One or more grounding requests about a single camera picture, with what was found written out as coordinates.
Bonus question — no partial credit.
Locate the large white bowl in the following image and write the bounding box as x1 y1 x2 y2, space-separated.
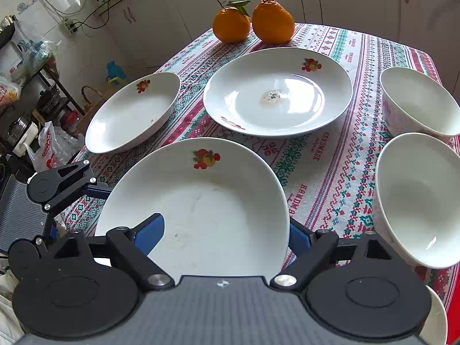
374 132 460 269
419 285 449 345

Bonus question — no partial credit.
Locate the orange printed plastic bag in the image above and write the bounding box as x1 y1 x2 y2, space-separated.
0 75 21 107

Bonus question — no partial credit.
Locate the black metal rack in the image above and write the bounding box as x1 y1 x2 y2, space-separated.
0 55 87 159

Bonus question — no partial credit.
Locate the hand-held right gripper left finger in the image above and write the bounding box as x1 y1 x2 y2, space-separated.
46 213 176 292

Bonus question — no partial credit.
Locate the white electric cooker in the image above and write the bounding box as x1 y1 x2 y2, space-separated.
4 114 40 157

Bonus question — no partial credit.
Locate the white bowl with pink pattern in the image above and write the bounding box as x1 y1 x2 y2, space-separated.
380 66 460 143

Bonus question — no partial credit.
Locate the stained white plate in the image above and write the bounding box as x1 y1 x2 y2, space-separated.
203 47 353 138

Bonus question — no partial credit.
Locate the brown cardboard box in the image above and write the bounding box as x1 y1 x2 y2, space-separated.
75 90 113 134

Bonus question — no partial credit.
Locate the blue plastic toy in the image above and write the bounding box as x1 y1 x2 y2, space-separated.
106 61 127 87

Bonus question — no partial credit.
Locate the red container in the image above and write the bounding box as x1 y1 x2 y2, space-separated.
60 109 80 131

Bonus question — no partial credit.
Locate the black power cable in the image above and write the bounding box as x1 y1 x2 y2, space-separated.
72 0 180 31

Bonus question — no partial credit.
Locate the black cooking pot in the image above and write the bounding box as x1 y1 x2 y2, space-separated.
37 87 62 113

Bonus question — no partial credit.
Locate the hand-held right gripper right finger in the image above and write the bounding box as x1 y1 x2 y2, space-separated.
270 218 411 292

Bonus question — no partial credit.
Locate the orange with green leaf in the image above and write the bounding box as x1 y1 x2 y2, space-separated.
212 0 252 44

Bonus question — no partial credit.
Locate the white plastic bag red print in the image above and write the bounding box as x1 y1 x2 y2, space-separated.
27 121 86 174

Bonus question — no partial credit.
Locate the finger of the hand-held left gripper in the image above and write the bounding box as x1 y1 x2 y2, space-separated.
42 159 110 211
33 219 59 248

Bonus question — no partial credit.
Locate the wicker basket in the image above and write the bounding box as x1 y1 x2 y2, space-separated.
80 85 109 113

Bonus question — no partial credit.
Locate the white plate with fruit print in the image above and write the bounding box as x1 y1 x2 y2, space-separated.
85 72 181 154
94 137 291 283

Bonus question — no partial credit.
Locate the bumpy orange without leaf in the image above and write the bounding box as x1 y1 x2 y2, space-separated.
251 0 296 44

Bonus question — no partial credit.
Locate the clear plastic bag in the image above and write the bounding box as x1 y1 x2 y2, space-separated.
10 17 55 72

